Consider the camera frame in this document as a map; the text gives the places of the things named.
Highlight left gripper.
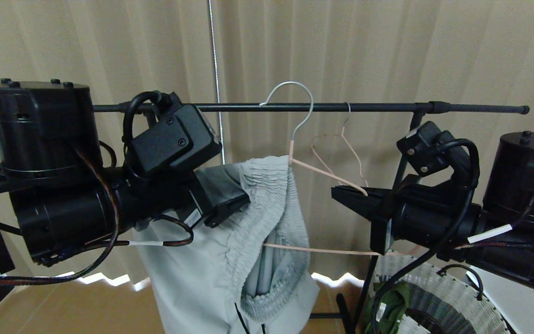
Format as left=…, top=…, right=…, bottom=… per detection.
left=11, top=169, right=251, bottom=267

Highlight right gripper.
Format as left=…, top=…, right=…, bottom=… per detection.
left=370, top=179, right=534, bottom=294

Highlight green garment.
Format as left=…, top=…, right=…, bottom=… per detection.
left=364, top=281, right=411, bottom=334

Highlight pale grey shorts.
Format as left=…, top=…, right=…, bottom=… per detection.
left=133, top=155, right=321, bottom=334

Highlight pink clothes hanger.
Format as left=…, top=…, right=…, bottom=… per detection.
left=312, top=103, right=369, bottom=188
left=260, top=81, right=418, bottom=257

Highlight white laundry basket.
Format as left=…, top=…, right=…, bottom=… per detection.
left=373, top=253, right=511, bottom=334

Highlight black clothes rack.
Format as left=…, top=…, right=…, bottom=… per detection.
left=93, top=101, right=530, bottom=334

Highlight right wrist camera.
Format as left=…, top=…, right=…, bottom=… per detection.
left=396, top=122, right=481, bottom=188

